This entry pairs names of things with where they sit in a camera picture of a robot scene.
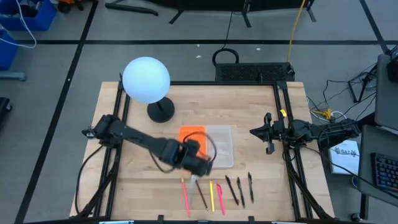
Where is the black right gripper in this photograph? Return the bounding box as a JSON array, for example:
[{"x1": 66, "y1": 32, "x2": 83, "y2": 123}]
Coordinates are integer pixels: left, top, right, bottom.
[{"x1": 249, "y1": 112, "x2": 286, "y2": 156}]

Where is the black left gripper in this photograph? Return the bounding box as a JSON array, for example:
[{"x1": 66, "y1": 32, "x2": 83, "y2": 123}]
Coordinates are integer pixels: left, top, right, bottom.
[{"x1": 178, "y1": 139, "x2": 215, "y2": 177}]

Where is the brown pencil blue end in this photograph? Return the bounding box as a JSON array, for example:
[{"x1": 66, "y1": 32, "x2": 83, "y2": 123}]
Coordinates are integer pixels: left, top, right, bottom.
[{"x1": 195, "y1": 179, "x2": 209, "y2": 211}]

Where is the orange plastic basket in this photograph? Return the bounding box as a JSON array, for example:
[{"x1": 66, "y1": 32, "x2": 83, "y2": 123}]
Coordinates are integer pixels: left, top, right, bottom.
[{"x1": 178, "y1": 125, "x2": 208, "y2": 156}]

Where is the pink pencil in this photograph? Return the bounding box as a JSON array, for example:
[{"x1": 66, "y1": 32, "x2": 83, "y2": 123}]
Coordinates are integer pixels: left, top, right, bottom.
[{"x1": 181, "y1": 177, "x2": 191, "y2": 217}]

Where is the clear plastic supply box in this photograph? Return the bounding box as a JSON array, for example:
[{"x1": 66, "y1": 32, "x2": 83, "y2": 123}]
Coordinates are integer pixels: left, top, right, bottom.
[{"x1": 205, "y1": 124, "x2": 234, "y2": 169}]

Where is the yellow highlighter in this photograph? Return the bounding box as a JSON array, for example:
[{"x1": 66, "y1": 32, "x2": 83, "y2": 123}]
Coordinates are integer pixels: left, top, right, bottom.
[{"x1": 209, "y1": 180, "x2": 215, "y2": 213}]

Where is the pink highlighter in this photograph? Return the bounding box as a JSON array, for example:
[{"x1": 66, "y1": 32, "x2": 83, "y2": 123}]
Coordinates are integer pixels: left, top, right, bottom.
[{"x1": 216, "y1": 183, "x2": 226, "y2": 215}]

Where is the black pen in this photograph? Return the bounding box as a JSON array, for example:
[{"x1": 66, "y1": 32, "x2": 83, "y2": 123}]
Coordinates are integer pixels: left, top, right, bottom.
[
  {"x1": 236, "y1": 177, "x2": 246, "y2": 209},
  {"x1": 248, "y1": 172, "x2": 255, "y2": 205},
  {"x1": 224, "y1": 175, "x2": 239, "y2": 206}
]

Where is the black perforated computer case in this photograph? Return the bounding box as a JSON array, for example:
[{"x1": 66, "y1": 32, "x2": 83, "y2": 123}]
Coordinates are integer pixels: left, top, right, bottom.
[{"x1": 214, "y1": 62, "x2": 295, "y2": 82}]

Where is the white printed booklet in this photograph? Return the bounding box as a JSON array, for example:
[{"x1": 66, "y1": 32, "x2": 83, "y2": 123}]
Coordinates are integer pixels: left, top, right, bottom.
[{"x1": 328, "y1": 139, "x2": 361, "y2": 175}]

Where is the white globe lamp black base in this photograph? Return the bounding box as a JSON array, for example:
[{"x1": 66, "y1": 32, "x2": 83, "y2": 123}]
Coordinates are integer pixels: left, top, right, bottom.
[{"x1": 121, "y1": 56, "x2": 175, "y2": 124}]

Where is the dark grey desk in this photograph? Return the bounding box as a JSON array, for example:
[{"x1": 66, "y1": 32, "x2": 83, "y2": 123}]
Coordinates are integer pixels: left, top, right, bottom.
[{"x1": 356, "y1": 124, "x2": 398, "y2": 200}]

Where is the light grey desk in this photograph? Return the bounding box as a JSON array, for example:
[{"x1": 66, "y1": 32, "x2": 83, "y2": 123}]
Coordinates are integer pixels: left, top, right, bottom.
[{"x1": 374, "y1": 54, "x2": 398, "y2": 135}]

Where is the black backlit keyboard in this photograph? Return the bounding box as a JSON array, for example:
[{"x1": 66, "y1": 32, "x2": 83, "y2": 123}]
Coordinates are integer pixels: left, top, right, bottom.
[{"x1": 371, "y1": 152, "x2": 398, "y2": 192}]

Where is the black metal bar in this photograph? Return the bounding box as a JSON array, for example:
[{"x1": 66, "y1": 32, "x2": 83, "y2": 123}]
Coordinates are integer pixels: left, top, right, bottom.
[{"x1": 104, "y1": 2, "x2": 159, "y2": 16}]

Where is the grey metal foot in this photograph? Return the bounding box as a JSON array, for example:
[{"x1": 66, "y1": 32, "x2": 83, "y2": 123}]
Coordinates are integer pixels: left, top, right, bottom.
[{"x1": 0, "y1": 72, "x2": 27, "y2": 82}]

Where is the blue plastic bin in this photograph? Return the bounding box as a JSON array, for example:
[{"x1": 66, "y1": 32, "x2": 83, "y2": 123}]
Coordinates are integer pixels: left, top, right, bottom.
[
  {"x1": 0, "y1": 0, "x2": 58, "y2": 32},
  {"x1": 0, "y1": 29, "x2": 19, "y2": 71}
]

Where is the black aluminium table frame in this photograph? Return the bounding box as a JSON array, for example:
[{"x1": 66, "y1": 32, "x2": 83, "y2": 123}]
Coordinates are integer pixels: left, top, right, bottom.
[{"x1": 74, "y1": 73, "x2": 335, "y2": 220}]

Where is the black looped cable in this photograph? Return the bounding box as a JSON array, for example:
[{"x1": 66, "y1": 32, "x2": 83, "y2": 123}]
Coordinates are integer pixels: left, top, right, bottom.
[{"x1": 212, "y1": 11, "x2": 240, "y2": 66}]

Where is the yellow cable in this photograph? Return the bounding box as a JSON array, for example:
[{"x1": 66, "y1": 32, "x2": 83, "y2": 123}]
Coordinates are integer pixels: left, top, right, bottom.
[{"x1": 286, "y1": 0, "x2": 307, "y2": 63}]

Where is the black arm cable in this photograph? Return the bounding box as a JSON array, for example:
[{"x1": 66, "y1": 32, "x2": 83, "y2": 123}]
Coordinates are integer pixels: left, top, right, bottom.
[{"x1": 74, "y1": 144, "x2": 105, "y2": 215}]

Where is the white cable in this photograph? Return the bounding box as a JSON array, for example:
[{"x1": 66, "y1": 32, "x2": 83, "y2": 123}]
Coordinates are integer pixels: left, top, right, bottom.
[{"x1": 0, "y1": 0, "x2": 37, "y2": 50}]

